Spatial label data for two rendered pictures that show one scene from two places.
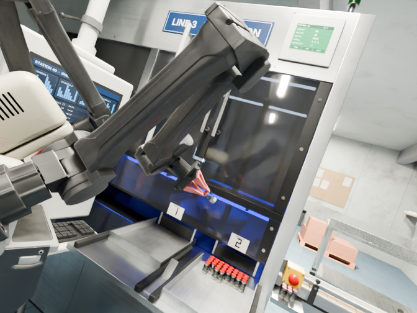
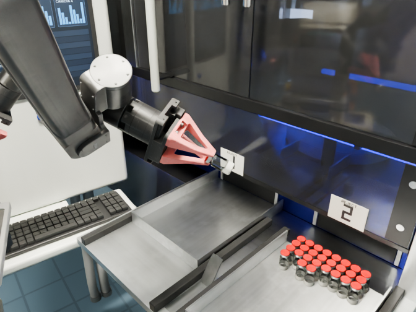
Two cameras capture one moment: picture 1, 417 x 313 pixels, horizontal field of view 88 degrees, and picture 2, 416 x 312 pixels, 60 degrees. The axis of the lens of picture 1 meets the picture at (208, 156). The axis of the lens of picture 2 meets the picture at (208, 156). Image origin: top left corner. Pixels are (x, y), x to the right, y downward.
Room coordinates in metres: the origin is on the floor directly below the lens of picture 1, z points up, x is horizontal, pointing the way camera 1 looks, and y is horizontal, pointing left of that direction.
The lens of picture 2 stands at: (0.23, -0.24, 1.50)
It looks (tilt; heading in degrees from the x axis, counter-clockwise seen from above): 27 degrees down; 24
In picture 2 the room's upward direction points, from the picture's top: straight up
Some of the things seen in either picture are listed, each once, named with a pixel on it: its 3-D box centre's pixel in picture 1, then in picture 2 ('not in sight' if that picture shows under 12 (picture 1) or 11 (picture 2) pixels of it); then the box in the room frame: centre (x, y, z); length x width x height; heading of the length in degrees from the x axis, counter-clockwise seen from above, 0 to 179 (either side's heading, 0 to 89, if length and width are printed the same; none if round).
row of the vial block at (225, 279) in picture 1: (224, 275); (319, 272); (0.87, -0.23, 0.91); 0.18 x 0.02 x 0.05; 69
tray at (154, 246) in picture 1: (157, 238); (209, 210); (0.99, 0.09, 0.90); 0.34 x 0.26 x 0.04; 159
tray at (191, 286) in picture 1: (215, 289); (291, 304); (0.77, -0.19, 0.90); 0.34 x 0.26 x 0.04; 159
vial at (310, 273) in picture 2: (220, 276); (309, 275); (0.85, -0.21, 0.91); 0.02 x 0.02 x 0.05
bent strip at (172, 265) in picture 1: (162, 274); (194, 282); (0.73, 0.01, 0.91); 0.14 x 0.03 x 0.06; 159
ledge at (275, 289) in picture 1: (286, 299); not in sight; (0.93, -0.53, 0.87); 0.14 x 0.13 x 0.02; 159
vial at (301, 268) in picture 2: (215, 273); (301, 270); (0.86, -0.19, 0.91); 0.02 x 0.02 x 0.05
